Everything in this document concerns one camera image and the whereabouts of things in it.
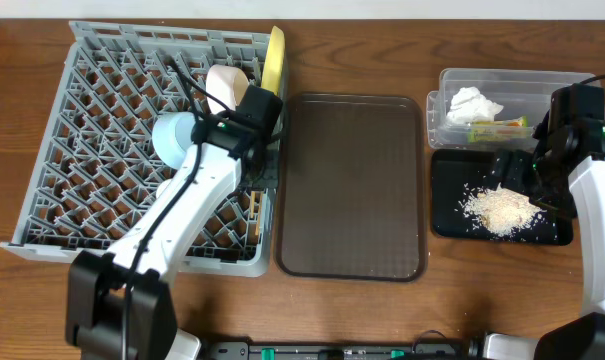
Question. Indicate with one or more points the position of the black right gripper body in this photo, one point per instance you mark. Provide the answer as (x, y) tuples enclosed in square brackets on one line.
[(548, 190)]

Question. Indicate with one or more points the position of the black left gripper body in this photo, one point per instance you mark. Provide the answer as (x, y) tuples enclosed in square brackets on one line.
[(264, 167)]

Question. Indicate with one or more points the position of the wooden chopstick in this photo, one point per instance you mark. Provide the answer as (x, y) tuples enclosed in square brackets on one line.
[(252, 209), (258, 196)]

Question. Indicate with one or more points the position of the green snack wrapper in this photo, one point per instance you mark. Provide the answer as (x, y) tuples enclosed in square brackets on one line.
[(502, 130)]

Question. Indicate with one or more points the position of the pile of rice scraps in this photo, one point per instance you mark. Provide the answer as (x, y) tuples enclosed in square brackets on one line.
[(500, 212)]

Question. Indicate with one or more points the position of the white pink bowl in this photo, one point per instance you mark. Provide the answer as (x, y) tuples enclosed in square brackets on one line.
[(227, 84)]

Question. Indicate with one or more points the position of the light blue bowl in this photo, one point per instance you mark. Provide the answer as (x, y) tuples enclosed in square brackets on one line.
[(171, 137)]

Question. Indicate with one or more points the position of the yellow round plate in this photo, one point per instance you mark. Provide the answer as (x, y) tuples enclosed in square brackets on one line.
[(274, 62)]

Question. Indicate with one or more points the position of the white tissue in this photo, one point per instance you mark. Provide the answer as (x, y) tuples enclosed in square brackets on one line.
[(469, 105)]

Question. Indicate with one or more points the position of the cream white cup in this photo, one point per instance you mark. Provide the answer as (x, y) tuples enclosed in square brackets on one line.
[(162, 187)]

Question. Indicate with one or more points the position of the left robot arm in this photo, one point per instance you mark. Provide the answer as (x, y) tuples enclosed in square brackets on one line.
[(119, 304)]

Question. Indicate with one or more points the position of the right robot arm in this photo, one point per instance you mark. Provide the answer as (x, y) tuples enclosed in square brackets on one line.
[(572, 133)]

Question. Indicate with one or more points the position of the clear plastic waste bin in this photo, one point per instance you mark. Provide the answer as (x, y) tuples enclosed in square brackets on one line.
[(521, 92)]

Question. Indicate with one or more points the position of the dark brown serving tray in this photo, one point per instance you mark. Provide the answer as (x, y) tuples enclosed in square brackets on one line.
[(353, 199)]

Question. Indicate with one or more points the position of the black rectangular tray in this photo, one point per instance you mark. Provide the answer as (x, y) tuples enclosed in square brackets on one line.
[(456, 176)]

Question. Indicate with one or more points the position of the grey plastic dish rack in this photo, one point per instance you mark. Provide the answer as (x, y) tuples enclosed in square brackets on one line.
[(96, 173)]

